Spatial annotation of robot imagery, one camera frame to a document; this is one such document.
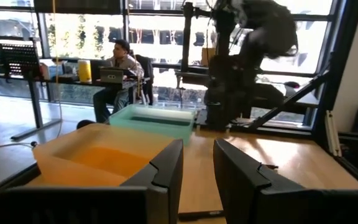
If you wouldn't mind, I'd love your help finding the silver laptop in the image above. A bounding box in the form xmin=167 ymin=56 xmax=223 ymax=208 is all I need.
xmin=99 ymin=67 xmax=124 ymax=84

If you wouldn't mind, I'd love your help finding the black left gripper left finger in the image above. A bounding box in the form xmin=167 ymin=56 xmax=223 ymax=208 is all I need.
xmin=121 ymin=139 xmax=185 ymax=224

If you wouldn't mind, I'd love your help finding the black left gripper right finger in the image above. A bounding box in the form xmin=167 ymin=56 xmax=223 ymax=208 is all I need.
xmin=213 ymin=138 xmax=306 ymax=224

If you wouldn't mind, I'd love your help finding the black office desk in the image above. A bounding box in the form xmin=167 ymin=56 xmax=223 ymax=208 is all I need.
xmin=0 ymin=72 xmax=143 ymax=141

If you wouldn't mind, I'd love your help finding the orange translucent plastic bin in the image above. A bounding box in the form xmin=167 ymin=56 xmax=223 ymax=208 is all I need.
xmin=32 ymin=123 xmax=177 ymax=188

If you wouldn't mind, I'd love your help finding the person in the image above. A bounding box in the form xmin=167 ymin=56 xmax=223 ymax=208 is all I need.
xmin=92 ymin=39 xmax=145 ymax=124

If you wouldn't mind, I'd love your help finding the black perforated rack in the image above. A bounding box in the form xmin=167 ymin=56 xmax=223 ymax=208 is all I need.
xmin=0 ymin=35 xmax=42 ymax=78

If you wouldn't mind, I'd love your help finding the yellow container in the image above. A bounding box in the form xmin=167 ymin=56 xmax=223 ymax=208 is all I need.
xmin=77 ymin=59 xmax=93 ymax=83

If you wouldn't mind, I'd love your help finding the light turquoise plastic bin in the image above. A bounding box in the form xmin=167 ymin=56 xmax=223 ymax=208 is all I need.
xmin=108 ymin=103 xmax=198 ymax=146

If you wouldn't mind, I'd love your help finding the black office chair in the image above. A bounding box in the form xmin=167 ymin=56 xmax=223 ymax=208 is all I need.
xmin=134 ymin=54 xmax=155 ymax=106

